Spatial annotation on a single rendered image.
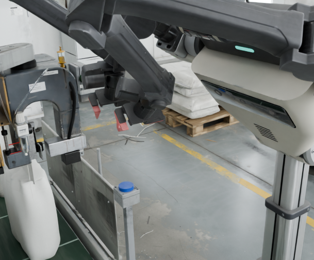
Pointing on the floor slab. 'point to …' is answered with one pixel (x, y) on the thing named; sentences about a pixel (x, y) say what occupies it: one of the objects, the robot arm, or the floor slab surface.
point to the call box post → (129, 233)
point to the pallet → (177, 119)
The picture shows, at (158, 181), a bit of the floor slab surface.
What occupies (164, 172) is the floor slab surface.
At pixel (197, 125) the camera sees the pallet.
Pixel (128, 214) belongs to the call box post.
